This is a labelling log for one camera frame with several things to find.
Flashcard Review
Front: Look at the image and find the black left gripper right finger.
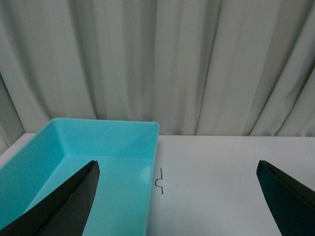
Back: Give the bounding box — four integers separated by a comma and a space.
256, 160, 315, 236

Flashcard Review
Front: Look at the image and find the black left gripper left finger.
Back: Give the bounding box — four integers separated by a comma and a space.
0, 160, 100, 236

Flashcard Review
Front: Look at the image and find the turquoise plastic bin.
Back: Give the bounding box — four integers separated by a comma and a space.
0, 118, 159, 236

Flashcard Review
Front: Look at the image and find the white pleated curtain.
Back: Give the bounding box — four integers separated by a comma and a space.
0, 0, 315, 152

